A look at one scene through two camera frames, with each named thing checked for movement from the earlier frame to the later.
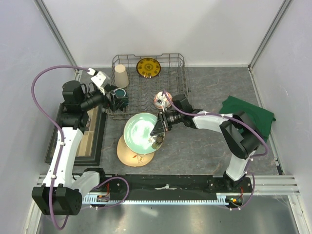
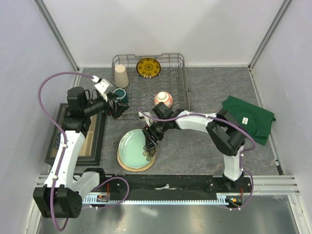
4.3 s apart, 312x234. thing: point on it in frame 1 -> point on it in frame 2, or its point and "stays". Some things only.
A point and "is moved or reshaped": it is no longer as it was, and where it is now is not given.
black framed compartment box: [89, 150] stays
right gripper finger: [158, 128] -> [150, 142]
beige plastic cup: [121, 78] stays
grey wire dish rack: [142, 90] stays
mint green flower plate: [137, 133] is moved or reshaped
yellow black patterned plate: [148, 68] stays
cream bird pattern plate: [130, 158] -> [136, 169]
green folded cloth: [262, 118] stays
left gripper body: [110, 104] stays
